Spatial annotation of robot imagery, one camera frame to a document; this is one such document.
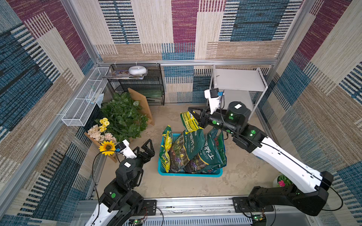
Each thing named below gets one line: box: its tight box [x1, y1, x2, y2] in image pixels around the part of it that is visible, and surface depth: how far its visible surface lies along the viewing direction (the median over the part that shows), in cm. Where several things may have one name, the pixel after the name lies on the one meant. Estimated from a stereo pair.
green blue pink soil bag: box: [215, 130, 228, 169], surface depth 71 cm
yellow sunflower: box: [98, 140, 117, 156], surface depth 71 cm
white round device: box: [128, 65, 148, 76], surface depth 90 cm
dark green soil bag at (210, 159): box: [185, 129, 223, 175], surface depth 72 cm
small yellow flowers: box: [98, 117, 110, 133], surface depth 71 cm
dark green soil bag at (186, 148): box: [168, 129, 206, 173], surface depth 77 cm
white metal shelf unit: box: [204, 65, 269, 121], surface depth 83 cm
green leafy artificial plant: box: [96, 91, 149, 144], surface depth 85 cm
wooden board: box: [127, 87, 155, 126], surface depth 91 cm
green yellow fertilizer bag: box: [159, 125, 173, 173], surface depth 84 cm
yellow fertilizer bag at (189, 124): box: [180, 111, 204, 135], surface depth 64 cm
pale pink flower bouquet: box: [87, 124, 117, 144], surface depth 77 cm
